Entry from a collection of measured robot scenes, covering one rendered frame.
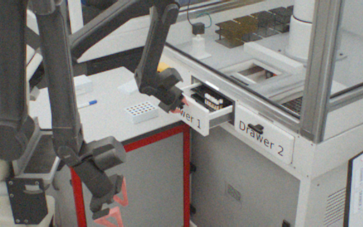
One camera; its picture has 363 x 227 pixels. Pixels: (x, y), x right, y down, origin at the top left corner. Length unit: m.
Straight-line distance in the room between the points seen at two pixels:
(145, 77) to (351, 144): 0.76
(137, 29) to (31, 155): 1.39
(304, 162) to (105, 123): 0.86
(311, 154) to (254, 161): 0.34
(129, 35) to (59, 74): 1.66
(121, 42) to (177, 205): 0.90
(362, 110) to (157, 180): 0.95
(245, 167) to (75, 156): 1.04
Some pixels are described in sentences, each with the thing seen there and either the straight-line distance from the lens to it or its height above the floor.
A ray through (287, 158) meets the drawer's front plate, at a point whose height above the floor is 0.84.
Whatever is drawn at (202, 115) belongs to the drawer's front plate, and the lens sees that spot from 1.96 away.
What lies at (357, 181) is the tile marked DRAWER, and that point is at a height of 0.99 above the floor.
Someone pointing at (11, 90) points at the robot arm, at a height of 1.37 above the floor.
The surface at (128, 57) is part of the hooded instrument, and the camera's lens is 2.86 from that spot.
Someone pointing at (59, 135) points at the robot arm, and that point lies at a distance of 1.21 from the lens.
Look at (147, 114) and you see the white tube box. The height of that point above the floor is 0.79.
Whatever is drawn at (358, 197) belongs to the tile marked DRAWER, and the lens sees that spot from 1.48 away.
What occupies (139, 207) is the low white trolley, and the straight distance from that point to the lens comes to 2.37.
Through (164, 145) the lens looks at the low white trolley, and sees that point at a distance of 2.26.
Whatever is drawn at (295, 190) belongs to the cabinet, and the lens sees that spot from 1.95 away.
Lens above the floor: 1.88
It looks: 30 degrees down
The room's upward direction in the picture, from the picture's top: straight up
